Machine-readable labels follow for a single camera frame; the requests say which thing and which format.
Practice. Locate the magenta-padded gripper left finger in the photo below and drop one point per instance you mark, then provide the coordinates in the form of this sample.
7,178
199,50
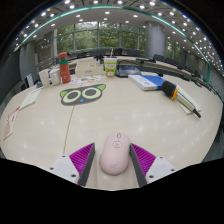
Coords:
81,158

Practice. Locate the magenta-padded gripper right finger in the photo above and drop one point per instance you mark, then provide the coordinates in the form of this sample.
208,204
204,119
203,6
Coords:
144,159

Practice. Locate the pink computer mouse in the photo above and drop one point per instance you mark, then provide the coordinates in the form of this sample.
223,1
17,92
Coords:
115,155

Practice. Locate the cat-face mouse pad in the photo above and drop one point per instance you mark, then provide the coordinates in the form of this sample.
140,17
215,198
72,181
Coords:
81,95

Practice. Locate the black foam-tipped microphone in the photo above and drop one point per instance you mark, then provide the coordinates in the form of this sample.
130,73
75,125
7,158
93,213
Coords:
168,89

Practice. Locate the blue and white book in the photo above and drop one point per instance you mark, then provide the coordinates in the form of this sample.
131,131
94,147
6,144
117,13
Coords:
148,82

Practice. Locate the colourful sticker sheet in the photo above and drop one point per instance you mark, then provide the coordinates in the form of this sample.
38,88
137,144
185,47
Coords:
86,79

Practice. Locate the red and white brochure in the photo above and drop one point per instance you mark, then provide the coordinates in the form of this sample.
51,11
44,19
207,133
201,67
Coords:
11,121

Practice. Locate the white lidded mug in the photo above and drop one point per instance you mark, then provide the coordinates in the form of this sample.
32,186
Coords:
55,77

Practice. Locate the white paper cup stack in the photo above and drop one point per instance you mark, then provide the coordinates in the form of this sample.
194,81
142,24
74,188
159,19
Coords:
44,78

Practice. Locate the beige cardboard box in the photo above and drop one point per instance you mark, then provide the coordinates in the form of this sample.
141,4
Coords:
88,69

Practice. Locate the dark desk console with microphone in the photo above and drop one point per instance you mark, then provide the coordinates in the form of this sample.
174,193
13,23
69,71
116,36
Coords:
128,71

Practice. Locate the red thermos bottle green band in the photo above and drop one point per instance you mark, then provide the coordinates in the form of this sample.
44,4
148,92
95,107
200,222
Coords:
64,70

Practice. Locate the long curved conference desk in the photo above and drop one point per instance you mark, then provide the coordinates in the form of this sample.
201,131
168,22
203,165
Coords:
156,66

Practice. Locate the green printed paper cup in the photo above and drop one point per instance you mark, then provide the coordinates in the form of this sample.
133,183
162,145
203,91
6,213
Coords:
110,68

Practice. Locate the dark conference chairs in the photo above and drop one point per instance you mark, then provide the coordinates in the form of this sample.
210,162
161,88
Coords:
133,52

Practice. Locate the ceiling lights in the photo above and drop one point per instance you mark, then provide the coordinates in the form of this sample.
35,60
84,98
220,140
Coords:
106,12

